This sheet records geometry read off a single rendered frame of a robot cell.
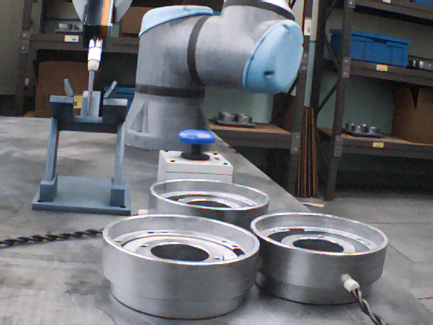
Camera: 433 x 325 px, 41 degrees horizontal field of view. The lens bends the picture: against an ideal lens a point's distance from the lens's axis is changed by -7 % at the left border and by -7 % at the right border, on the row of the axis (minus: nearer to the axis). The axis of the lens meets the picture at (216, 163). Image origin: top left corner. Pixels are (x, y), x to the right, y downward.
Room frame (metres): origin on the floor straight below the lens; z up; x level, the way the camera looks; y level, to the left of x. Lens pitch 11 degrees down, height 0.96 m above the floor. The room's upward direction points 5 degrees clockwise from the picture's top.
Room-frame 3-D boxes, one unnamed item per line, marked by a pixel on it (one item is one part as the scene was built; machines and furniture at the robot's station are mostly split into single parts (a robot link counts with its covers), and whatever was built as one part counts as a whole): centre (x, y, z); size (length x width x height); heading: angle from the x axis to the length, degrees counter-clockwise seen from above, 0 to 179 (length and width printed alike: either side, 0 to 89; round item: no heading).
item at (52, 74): (3.97, 1.06, 0.64); 0.49 x 0.40 x 0.37; 107
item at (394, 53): (4.45, -1.05, 1.11); 0.52 x 0.38 x 0.22; 102
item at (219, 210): (0.52, 0.00, 0.82); 0.10 x 0.10 x 0.04
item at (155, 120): (1.01, 0.09, 0.85); 0.15 x 0.15 x 0.10
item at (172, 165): (0.67, 0.02, 0.82); 0.08 x 0.07 x 0.05; 12
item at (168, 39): (1.01, 0.08, 0.97); 0.13 x 0.12 x 0.14; 63
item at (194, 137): (0.66, 0.02, 0.85); 0.04 x 0.04 x 0.05
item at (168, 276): (0.39, 0.02, 0.82); 0.10 x 0.10 x 0.04
